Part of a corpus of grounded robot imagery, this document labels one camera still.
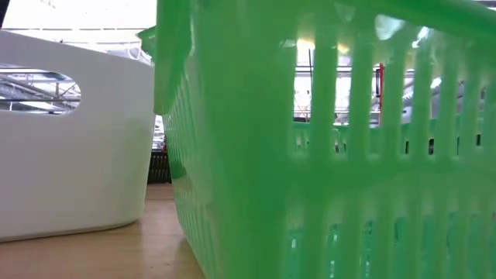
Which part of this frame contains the black slotted plastic basket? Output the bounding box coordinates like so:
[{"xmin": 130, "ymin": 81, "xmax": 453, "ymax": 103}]
[{"xmin": 148, "ymin": 150, "xmax": 172, "ymax": 184}]

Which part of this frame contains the white plastic basket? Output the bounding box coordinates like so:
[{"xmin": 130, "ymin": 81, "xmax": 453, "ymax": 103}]
[{"xmin": 0, "ymin": 29, "xmax": 156, "ymax": 243}]

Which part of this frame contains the red vertical pole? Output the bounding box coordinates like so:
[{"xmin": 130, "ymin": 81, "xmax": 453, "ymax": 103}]
[{"xmin": 378, "ymin": 63, "xmax": 386, "ymax": 127}]

